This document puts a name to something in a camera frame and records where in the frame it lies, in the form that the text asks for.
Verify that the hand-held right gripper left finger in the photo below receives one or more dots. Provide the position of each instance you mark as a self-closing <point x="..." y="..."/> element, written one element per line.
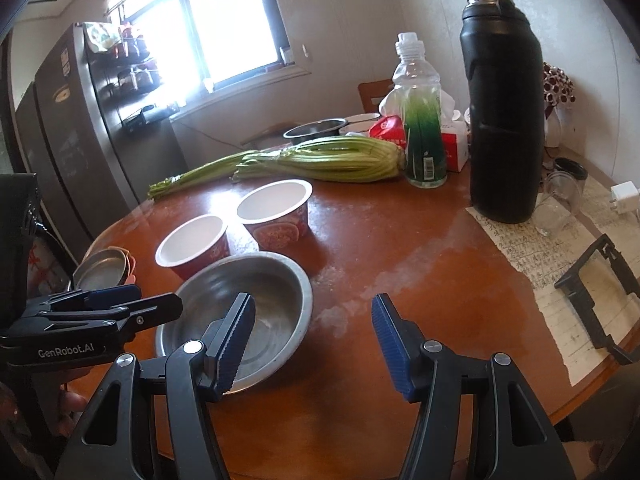
<point x="235" y="345"/>

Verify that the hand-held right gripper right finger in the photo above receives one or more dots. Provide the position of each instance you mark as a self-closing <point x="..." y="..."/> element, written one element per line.
<point x="395" y="350"/>

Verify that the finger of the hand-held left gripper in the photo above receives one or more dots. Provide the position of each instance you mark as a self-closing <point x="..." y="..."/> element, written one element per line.
<point x="150" y="310"/>
<point x="117" y="294"/>

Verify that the small steel dish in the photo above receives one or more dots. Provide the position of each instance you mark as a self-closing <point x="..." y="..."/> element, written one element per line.
<point x="100" y="270"/>

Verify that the yellow shell-shaped plate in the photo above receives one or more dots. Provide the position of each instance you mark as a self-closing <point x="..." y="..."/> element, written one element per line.
<point x="126" y="255"/>

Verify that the large steel bowl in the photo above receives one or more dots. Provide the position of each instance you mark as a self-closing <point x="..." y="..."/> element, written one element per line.
<point x="280" y="300"/>

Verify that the small red paper bowl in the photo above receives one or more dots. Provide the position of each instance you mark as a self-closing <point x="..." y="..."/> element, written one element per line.
<point x="187" y="235"/>

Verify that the large red paper bowl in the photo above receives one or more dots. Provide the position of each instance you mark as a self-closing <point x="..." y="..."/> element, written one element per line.
<point x="272" y="200"/>

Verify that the person's left hand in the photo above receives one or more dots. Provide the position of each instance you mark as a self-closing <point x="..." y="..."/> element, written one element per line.
<point x="72" y="402"/>

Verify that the thin celery bunch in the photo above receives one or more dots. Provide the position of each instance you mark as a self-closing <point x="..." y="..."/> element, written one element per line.
<point x="200" y="175"/>

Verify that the handwritten paper sheet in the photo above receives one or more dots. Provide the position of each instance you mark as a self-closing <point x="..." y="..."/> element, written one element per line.
<point x="525" y="260"/>

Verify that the dark steel refrigerator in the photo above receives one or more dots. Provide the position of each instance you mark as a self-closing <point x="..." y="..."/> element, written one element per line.
<point x="75" y="135"/>

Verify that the thick celery bunch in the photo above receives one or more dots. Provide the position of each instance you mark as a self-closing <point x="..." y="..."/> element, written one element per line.
<point x="340" y="160"/>

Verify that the green plastic bottle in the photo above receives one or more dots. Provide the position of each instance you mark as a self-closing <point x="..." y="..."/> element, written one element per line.
<point x="425" y="150"/>

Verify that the red and white box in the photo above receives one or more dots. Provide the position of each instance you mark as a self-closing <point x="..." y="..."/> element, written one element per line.
<point x="455" y="150"/>

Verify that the wooden chair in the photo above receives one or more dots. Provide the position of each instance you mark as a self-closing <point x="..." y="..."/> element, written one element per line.
<point x="270" y="132"/>
<point x="370" y="95"/>

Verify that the black storage rack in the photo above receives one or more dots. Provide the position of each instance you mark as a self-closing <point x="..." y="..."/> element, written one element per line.
<point x="135" y="75"/>

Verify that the steel pot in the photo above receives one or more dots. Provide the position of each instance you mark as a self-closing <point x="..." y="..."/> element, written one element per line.
<point x="315" y="130"/>

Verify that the white ceramic bowl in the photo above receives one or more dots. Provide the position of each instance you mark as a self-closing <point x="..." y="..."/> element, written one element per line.
<point x="360" y="120"/>

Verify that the glass jar with dark rim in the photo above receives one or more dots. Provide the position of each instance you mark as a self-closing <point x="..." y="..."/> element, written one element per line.
<point x="570" y="185"/>

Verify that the patterned cloth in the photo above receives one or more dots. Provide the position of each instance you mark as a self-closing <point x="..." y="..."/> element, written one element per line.
<point x="102" y="35"/>

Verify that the black thermos flask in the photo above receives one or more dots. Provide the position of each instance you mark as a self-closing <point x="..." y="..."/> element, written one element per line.
<point x="500" y="110"/>

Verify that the white charger plug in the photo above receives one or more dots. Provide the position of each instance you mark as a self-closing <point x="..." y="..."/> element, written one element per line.
<point x="625" y="200"/>

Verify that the window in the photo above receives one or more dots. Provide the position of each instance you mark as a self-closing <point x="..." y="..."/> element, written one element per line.
<point x="225" y="25"/>

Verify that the artificial flowers in vase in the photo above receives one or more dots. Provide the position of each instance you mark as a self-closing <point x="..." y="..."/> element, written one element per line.
<point x="557" y="85"/>

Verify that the black plastic frame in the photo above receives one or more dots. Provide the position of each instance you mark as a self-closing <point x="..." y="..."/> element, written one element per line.
<point x="575" y="290"/>

